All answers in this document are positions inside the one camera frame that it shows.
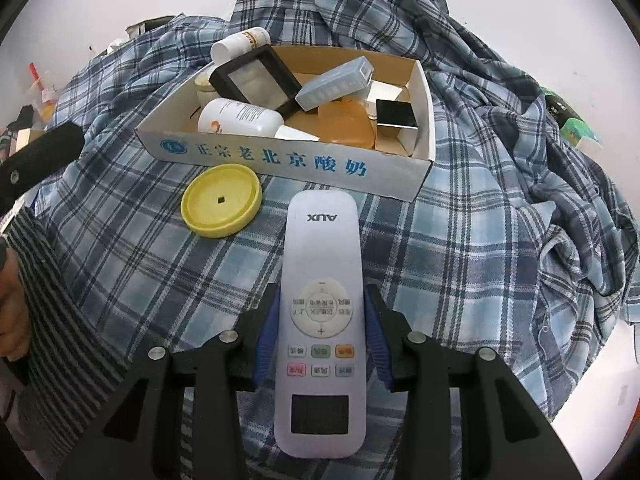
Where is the white AUX remote control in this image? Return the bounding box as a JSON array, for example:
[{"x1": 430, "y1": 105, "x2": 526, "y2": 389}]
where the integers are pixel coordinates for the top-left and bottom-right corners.
[{"x1": 274, "y1": 190, "x2": 367, "y2": 458}]

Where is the yellow round lid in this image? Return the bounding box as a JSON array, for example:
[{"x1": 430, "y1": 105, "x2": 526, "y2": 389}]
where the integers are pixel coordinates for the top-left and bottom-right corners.
[{"x1": 180, "y1": 164, "x2": 262, "y2": 238}]

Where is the round cream tin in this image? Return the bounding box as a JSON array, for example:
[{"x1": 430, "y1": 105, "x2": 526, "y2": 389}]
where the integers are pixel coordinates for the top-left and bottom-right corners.
[{"x1": 193, "y1": 65, "x2": 219, "y2": 108}]

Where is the white bottle orange label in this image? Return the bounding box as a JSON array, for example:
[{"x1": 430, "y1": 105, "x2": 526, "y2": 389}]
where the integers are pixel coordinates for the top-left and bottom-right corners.
[{"x1": 196, "y1": 98, "x2": 319, "y2": 141}]

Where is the white pill bottle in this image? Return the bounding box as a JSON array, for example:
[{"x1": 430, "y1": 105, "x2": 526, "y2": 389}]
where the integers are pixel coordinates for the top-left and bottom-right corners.
[{"x1": 210, "y1": 27, "x2": 271, "y2": 65}]

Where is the black square frame case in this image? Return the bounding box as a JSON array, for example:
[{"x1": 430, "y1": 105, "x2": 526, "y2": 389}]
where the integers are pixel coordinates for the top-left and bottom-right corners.
[{"x1": 209, "y1": 46, "x2": 302, "y2": 119}]

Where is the orange soap bar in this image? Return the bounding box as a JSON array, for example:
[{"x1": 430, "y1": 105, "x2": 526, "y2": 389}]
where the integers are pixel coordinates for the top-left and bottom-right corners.
[{"x1": 317, "y1": 101, "x2": 375, "y2": 148}]

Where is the small black mirrored cube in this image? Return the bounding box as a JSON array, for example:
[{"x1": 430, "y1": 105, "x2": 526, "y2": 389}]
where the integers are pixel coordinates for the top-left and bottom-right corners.
[{"x1": 375, "y1": 100, "x2": 419, "y2": 142}]

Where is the translucent grey plastic box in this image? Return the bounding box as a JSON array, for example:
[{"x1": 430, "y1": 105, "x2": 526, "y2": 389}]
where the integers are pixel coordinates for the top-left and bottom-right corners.
[{"x1": 295, "y1": 56, "x2": 374, "y2": 112}]

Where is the person left hand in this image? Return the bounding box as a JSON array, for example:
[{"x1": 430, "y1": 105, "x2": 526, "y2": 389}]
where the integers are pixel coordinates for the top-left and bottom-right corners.
[{"x1": 0, "y1": 248, "x2": 32, "y2": 361}]

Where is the plastic drink cup red straw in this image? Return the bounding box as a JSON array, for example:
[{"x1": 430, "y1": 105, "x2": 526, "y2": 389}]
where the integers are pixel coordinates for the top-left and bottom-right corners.
[{"x1": 28, "y1": 63, "x2": 58, "y2": 122}]

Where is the grey bag behind blanket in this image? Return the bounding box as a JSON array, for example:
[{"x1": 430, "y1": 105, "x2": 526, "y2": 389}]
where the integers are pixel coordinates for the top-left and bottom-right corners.
[{"x1": 125, "y1": 15, "x2": 175, "y2": 39}]

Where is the blue plaid blanket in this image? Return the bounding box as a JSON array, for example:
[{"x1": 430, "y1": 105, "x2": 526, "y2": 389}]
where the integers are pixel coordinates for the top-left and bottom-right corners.
[{"x1": 4, "y1": 0, "x2": 640, "y2": 480}]

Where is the cardboard yogurt box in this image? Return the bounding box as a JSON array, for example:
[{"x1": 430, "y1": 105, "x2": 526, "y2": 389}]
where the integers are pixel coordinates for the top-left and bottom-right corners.
[{"x1": 134, "y1": 51, "x2": 436, "y2": 202}]

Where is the green tissue pack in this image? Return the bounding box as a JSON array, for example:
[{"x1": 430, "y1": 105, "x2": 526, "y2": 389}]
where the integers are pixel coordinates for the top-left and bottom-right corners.
[{"x1": 542, "y1": 88, "x2": 601, "y2": 148}]

